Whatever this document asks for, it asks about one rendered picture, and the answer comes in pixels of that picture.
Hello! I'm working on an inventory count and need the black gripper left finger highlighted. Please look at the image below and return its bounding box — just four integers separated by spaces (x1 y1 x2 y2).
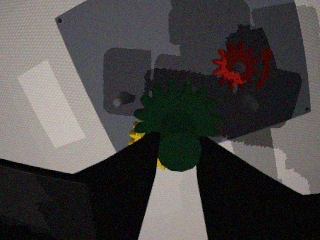
0 131 160 240

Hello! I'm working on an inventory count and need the yellow gear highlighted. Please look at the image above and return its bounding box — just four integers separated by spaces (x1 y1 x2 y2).
128 121 165 171

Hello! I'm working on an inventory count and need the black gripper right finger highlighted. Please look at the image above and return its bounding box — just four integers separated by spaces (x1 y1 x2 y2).
196 136 320 240

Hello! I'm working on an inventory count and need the grey board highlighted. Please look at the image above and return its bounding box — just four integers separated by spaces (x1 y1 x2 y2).
55 0 311 153

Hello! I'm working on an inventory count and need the dark red gear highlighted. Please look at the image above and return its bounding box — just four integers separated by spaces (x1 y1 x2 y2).
212 41 259 91

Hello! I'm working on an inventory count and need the dark green gear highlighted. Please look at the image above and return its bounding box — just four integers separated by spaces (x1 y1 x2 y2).
133 77 221 172

